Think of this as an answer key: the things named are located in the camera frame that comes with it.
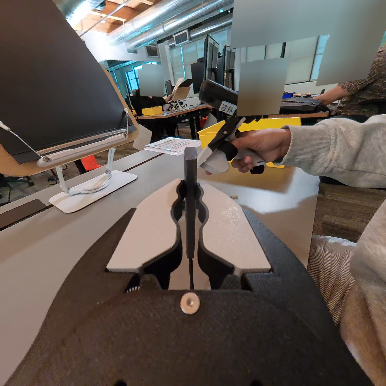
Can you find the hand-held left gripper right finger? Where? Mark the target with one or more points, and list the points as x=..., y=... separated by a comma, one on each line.
x=232, y=238

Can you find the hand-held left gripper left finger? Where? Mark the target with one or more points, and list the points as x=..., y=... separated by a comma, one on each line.
x=150, y=238

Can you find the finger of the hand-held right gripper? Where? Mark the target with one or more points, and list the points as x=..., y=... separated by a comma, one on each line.
x=206, y=156

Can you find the person's right forearm grey sleeve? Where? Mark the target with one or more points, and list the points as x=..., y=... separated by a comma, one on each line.
x=331, y=150

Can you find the person's right hand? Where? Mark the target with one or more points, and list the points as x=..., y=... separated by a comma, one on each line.
x=265, y=143

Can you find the yellow plastic bin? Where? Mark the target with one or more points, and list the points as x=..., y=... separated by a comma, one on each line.
x=152, y=111
x=208, y=134

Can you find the white hanging sheet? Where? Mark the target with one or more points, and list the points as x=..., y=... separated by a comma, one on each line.
x=211, y=122

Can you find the black monitor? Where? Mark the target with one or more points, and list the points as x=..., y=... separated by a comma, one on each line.
x=211, y=60
x=228, y=66

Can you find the printed paper sheet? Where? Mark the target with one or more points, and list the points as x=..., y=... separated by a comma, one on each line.
x=172, y=144

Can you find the cardboard box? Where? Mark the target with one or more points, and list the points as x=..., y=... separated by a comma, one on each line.
x=181, y=90

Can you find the pale cardboard sheet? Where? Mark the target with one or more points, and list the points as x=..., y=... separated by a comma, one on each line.
x=141, y=138

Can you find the black bag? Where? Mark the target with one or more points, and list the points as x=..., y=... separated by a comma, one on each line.
x=304, y=105

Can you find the orange plastic item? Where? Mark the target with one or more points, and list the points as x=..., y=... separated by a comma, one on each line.
x=92, y=162

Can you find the person's beige trousers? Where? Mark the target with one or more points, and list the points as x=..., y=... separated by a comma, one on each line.
x=328, y=265

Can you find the person's grey sweatshirt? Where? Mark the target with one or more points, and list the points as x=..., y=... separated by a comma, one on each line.
x=371, y=256

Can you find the wall air vent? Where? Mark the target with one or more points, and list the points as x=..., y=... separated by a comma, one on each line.
x=181, y=37

